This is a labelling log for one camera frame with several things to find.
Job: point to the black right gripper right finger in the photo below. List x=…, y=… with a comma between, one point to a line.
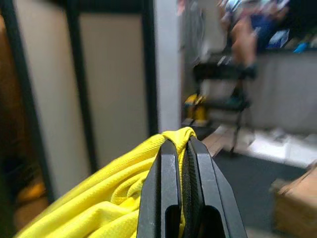
x=210, y=198

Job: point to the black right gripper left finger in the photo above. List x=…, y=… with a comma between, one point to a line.
x=163, y=193

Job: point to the yellow garment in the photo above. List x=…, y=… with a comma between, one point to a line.
x=99, y=198

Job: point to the black floor mat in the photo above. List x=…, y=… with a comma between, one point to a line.
x=247, y=178

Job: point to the plain brown cardboard box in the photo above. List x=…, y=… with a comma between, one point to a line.
x=297, y=203

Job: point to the yellow container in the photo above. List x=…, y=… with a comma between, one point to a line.
x=196, y=109

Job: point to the black bag on rack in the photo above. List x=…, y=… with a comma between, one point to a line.
x=223, y=72

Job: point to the black framed beige partition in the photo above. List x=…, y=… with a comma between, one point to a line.
x=111, y=74

